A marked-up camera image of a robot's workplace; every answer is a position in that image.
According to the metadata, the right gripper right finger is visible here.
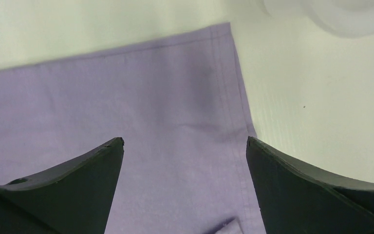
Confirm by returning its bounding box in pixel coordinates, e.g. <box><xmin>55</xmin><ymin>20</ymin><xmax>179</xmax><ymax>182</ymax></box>
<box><xmin>246</xmin><ymin>137</ymin><xmax>374</xmax><ymax>234</ymax></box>

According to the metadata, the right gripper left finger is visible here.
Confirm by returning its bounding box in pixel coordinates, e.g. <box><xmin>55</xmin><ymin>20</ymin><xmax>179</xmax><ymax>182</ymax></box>
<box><xmin>0</xmin><ymin>137</ymin><xmax>124</xmax><ymax>234</ymax></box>

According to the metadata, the purple t shirt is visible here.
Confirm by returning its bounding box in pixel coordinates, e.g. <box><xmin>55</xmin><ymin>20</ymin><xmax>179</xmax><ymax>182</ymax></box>
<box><xmin>0</xmin><ymin>23</ymin><xmax>265</xmax><ymax>234</ymax></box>

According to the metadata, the white plastic basket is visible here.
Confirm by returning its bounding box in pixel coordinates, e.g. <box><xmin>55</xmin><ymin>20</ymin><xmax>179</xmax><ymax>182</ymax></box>
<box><xmin>263</xmin><ymin>0</ymin><xmax>374</xmax><ymax>38</ymax></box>

